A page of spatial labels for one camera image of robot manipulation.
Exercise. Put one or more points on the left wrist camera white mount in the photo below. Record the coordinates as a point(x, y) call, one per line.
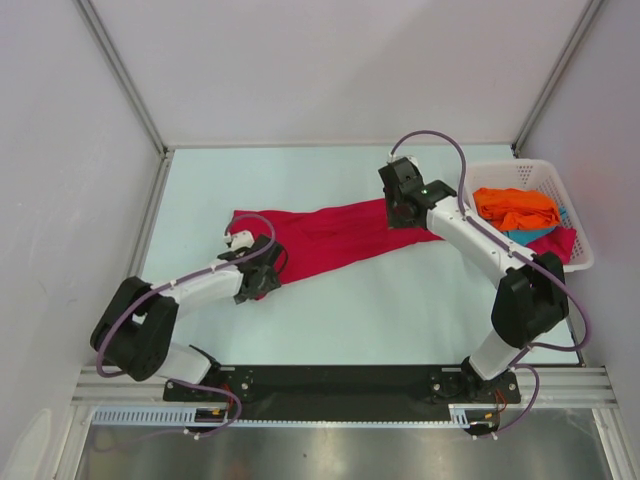
point(242, 239)

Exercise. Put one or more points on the aluminium corner post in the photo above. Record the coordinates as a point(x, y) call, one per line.
point(119, 70)
point(576, 38)

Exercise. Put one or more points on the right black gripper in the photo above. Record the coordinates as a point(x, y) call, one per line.
point(394, 221)

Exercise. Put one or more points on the left aluminium corner post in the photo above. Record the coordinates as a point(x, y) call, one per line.
point(119, 70)

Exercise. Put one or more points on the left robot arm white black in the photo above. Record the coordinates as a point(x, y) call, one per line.
point(134, 336)

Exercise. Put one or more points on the aluminium frame rail front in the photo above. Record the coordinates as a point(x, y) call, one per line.
point(570, 387)

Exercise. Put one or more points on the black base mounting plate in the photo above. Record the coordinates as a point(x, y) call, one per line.
point(392, 393)

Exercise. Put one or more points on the right aluminium corner post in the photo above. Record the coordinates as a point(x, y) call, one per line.
point(576, 38)

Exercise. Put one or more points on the crimson red t shirt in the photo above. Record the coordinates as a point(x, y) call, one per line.
point(330, 238)

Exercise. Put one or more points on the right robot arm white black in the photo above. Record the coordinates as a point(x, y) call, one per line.
point(530, 306)

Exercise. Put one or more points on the white perforated plastic basket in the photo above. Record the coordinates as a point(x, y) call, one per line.
point(538, 175)

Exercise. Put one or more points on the orange t shirt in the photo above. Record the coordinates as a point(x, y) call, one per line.
point(513, 209)

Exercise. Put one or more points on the teal t shirt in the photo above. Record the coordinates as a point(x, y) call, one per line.
point(525, 237)

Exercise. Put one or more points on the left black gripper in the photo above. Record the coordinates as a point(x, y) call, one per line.
point(270, 283)

